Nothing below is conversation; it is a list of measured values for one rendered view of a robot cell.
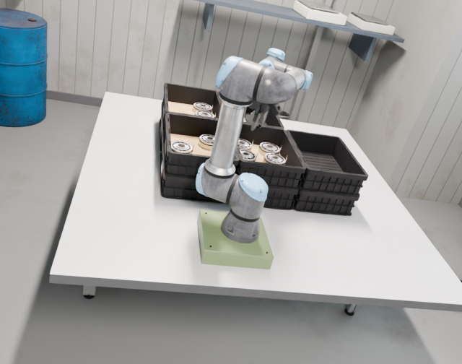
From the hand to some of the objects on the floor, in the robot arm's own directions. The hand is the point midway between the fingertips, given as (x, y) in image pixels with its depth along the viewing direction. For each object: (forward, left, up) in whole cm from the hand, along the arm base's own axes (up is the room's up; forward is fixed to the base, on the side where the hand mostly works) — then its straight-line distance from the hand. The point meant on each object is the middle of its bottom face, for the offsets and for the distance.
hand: (257, 128), depth 209 cm
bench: (+12, -7, -99) cm, 100 cm away
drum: (+170, +170, -97) cm, 259 cm away
